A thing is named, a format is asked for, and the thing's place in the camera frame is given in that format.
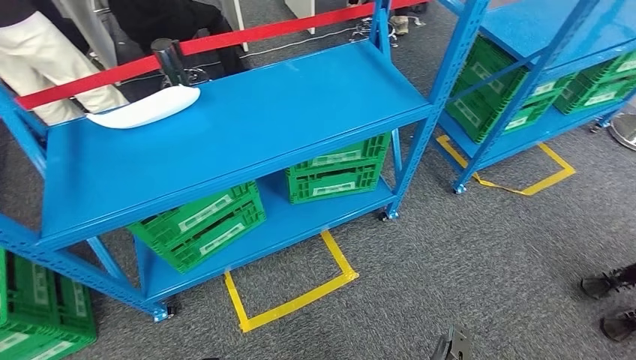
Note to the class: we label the white curved plastic panel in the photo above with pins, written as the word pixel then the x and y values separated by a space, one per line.
pixel 149 107

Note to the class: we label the white desk panel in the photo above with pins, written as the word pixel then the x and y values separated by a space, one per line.
pixel 84 30
pixel 239 25
pixel 300 15

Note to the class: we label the silver round floor base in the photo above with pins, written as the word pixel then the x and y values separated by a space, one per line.
pixel 626 131

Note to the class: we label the yellow floor tape outline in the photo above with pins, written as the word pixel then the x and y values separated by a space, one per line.
pixel 298 300
pixel 546 181

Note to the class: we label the black chrome stanchion post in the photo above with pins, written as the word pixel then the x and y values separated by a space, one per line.
pixel 169 59

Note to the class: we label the person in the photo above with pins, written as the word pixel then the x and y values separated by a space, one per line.
pixel 405 25
pixel 601 285
pixel 44 59
pixel 164 20

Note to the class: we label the blue metal shelf rack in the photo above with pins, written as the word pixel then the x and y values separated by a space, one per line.
pixel 223 129
pixel 546 25

